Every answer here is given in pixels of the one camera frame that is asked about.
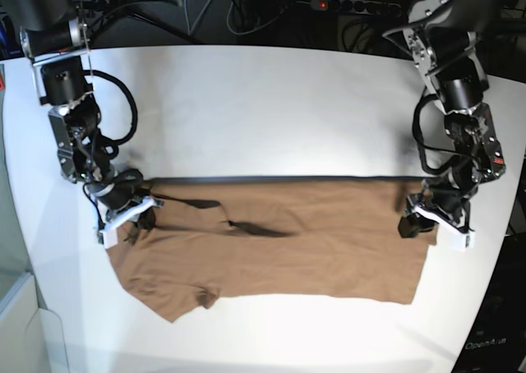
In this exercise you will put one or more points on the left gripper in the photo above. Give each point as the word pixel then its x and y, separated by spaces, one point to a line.
pixel 422 214

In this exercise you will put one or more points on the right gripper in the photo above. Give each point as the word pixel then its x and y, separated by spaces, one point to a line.
pixel 114 209

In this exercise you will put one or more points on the brown T-shirt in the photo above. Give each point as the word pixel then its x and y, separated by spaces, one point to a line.
pixel 336 238

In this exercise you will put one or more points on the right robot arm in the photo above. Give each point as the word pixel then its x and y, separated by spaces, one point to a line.
pixel 54 37

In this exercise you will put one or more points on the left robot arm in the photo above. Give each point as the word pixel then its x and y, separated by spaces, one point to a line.
pixel 441 38

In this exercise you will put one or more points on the white cabinet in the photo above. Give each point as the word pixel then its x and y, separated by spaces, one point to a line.
pixel 31 337

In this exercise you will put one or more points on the black power strip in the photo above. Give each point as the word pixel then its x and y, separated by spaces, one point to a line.
pixel 358 7

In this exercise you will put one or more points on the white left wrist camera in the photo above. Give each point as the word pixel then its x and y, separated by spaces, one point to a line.
pixel 455 239

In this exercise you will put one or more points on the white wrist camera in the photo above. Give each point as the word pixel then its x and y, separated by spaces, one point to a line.
pixel 455 239
pixel 108 238

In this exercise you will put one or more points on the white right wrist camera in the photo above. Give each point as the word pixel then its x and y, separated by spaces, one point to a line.
pixel 108 238

